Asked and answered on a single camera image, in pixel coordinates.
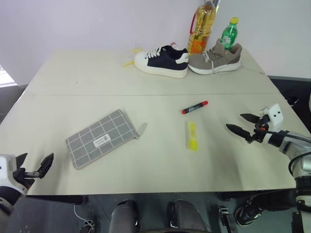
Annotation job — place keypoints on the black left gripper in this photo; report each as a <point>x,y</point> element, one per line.
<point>24,177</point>

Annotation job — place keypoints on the red marker pen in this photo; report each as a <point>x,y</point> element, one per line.
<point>194,107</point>

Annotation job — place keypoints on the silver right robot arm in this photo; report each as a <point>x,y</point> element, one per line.
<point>291,145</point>

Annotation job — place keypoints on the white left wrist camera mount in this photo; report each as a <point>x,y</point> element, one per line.
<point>6,170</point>

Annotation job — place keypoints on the dark grey rounded shape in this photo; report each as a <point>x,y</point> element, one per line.
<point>125,218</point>
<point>187,218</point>

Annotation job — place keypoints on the green plastic soda bottle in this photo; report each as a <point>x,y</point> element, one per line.
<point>229,35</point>

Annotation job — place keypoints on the pink object behind sneaker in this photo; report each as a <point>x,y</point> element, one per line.
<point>174,44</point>

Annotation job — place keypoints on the black metal floor bracket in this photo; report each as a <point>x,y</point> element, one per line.
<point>224,218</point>

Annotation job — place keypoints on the taupe suede sneaker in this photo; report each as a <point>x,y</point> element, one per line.
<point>218,60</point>

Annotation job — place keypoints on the yellow plastic wrapper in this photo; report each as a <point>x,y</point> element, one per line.
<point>130,63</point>

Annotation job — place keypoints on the black and white sneaker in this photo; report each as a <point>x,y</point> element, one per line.
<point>160,61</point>

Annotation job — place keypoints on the yellow highlighter pen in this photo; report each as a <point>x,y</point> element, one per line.
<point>192,136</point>

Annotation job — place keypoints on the grey checked fabric pencil case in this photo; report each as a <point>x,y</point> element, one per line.
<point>102,138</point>

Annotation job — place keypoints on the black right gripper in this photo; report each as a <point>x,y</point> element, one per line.
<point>258,136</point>

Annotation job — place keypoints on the black bystander shoe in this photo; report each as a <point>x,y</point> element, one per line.
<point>247,211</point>

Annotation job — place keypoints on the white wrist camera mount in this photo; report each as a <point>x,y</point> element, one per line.
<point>275,116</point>
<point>6,170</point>

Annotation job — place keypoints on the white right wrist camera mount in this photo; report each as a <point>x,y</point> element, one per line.
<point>275,116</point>

